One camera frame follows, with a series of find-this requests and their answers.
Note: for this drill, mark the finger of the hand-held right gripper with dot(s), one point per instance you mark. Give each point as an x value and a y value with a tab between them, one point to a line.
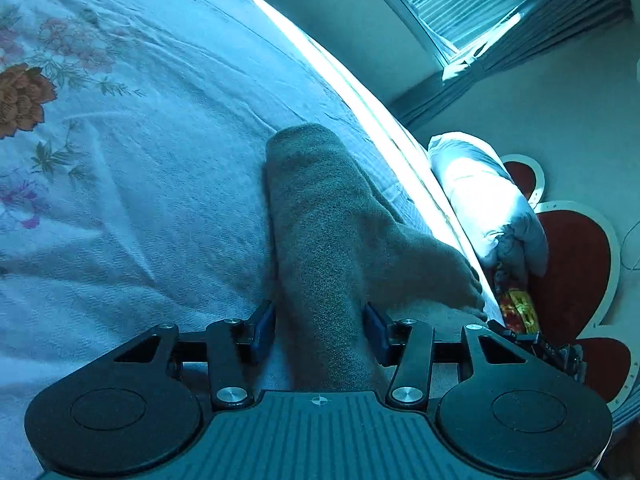
530	342

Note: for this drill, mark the red flower-shaped rug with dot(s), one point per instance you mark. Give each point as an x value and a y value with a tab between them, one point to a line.
570	260

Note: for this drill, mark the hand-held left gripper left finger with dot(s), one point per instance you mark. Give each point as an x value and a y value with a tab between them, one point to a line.
262	332

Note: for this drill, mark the dark curtain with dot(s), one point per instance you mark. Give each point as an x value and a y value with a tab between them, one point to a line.
525	45

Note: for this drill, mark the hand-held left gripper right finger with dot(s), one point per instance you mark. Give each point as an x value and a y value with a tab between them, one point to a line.
376	334

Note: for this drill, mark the floral bed sheet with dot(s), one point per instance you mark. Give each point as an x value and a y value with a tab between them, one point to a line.
150	200

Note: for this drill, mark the colourful patterned pillow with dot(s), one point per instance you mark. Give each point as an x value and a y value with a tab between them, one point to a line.
517	305

